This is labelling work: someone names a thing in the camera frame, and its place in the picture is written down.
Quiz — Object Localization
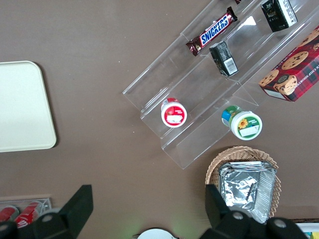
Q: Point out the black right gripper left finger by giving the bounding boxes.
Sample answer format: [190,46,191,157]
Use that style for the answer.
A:
[0,184,94,239]

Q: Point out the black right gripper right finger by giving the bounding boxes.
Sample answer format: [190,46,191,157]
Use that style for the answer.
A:
[199,183,309,239]

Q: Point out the foil wrapped sandwich pack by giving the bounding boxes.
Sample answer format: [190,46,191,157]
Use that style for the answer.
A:
[218,167,262,212]
[219,161,278,224]

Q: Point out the light wicker basket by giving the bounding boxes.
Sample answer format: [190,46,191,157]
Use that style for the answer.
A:
[205,145,282,220]

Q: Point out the cream plastic serving tray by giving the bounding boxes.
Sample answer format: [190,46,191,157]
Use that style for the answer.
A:
[0,60,57,153]

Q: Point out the clear acrylic bottle rack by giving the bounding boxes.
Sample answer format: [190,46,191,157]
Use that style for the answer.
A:
[0,198,53,220]

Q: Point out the red cola bottle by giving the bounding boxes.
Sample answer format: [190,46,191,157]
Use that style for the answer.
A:
[13,201,44,229]
[0,205,20,222]

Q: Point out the white rectangular snack container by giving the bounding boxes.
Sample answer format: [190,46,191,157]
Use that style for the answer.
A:
[296,222,319,239]

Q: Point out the green lid yogurt cup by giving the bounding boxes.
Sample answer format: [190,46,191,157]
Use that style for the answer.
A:
[221,105,263,140]

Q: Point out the red lid yogurt cup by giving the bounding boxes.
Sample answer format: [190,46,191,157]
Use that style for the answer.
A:
[160,97,188,128]

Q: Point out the clear acrylic stepped shelf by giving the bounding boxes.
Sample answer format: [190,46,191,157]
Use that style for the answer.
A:
[122,0,319,170]

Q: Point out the small black carton box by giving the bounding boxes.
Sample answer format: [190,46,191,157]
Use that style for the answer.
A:
[208,40,239,77]
[260,0,299,33]

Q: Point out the red tartan cookie box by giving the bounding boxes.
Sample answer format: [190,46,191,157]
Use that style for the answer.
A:
[258,24,319,103]

